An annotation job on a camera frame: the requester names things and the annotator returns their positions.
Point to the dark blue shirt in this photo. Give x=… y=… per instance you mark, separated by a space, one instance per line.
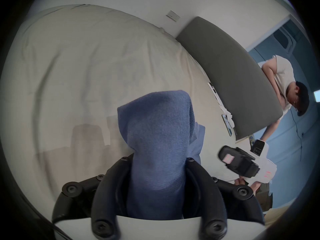
x=157 y=146

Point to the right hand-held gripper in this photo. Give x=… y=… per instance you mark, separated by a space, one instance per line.
x=265 y=166

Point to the dark phone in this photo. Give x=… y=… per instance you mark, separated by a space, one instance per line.
x=227 y=126

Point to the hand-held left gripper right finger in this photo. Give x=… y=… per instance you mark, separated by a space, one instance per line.
x=210 y=199

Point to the grey padded headboard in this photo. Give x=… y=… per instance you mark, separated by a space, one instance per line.
x=225 y=71

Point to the person's body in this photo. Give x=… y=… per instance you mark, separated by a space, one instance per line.
x=265 y=199

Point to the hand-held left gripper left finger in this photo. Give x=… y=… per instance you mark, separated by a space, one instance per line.
x=100 y=199

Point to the person's right hand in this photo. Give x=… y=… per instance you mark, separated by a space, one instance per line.
x=253 y=187

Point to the bed with beige sheet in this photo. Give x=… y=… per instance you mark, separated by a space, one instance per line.
x=87 y=71

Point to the white wall switch plate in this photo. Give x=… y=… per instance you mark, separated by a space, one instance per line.
x=173 y=15

